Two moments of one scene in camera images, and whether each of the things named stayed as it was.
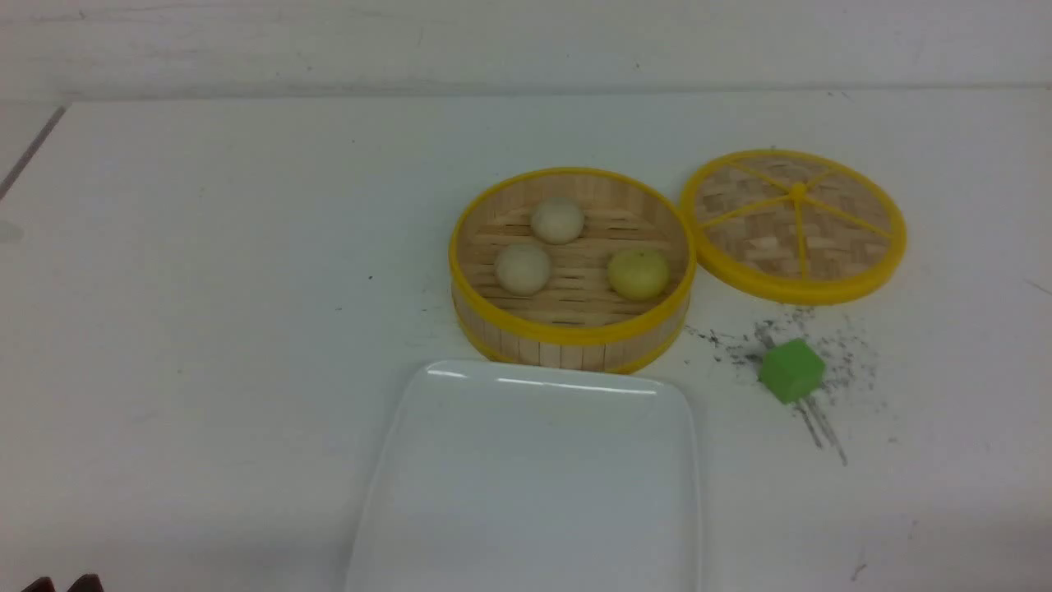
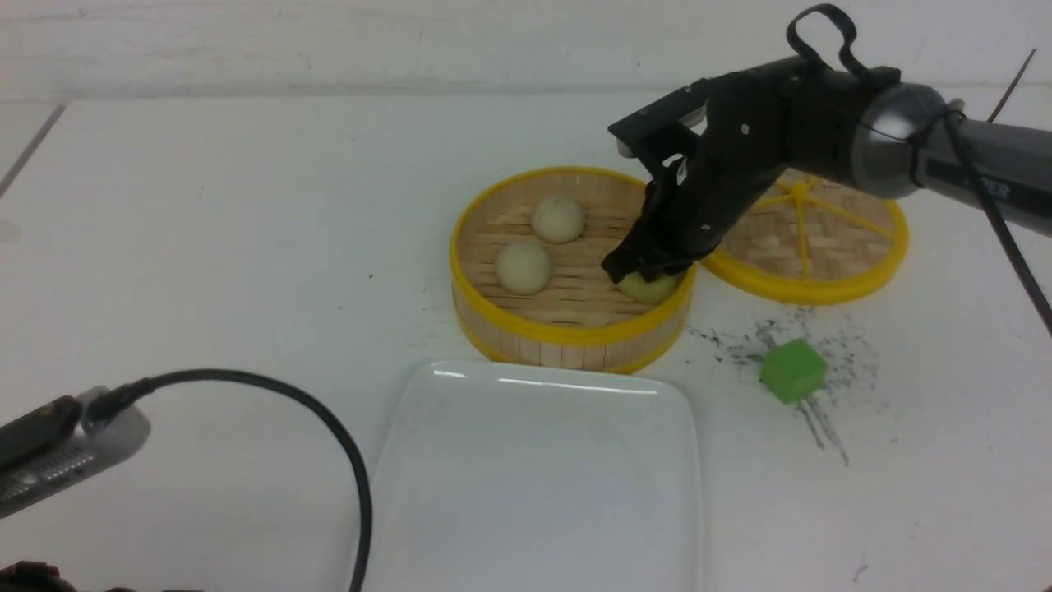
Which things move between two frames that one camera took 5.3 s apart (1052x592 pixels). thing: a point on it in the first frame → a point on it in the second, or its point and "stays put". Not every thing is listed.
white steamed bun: x=558 y=220 stays put
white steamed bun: x=523 y=270 stays put
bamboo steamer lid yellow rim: x=795 y=226 stays put
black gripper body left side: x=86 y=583 → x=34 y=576
